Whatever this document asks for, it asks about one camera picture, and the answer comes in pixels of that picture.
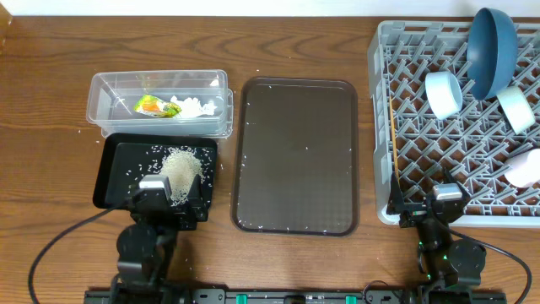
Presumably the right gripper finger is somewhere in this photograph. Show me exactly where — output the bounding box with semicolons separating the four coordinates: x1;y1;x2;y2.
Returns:
386;173;405;215
443;169;470;198

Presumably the pink cup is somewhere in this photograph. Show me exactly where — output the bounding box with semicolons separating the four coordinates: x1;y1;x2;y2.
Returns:
505;149;540;188

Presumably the light blue bowl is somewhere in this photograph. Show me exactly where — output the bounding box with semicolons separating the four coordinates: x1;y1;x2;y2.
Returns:
424;71;463;120

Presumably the white tissue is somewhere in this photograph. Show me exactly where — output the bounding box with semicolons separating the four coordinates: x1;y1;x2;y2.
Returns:
170;95;217;119

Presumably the mint green bowl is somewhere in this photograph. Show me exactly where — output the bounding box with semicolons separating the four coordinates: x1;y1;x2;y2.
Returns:
497;86;535;134

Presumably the wooden chopstick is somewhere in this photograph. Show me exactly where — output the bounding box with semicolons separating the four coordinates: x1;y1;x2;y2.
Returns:
389;95;400;184

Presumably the yellow snack wrapper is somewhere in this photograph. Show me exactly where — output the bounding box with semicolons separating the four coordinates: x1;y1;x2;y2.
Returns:
133;95;181;118

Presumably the dark blue plate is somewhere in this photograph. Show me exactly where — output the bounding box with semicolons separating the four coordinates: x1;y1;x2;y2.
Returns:
467;8;518;100

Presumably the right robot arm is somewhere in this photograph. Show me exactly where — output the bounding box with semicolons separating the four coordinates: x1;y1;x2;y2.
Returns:
386;171;486;303

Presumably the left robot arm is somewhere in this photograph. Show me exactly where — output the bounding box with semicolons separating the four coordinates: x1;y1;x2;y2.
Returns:
108;175;208;304

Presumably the grey dishwasher rack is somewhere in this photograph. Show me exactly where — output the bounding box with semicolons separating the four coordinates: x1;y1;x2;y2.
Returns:
368;21;539;228

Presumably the pile of white rice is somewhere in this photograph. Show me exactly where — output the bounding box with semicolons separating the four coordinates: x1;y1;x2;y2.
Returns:
159;148;206;207

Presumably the black plastic tray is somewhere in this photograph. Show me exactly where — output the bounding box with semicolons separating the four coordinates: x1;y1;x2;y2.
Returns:
93;133;218;209

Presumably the brown serving tray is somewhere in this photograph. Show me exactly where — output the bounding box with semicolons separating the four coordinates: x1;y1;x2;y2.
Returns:
231;77;359;237

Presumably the clear plastic bin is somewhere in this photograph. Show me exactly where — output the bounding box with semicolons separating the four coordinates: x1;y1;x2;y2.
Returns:
86;69;234;138

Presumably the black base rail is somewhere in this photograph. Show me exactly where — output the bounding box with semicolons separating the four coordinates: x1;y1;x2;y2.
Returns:
83;289;507;304

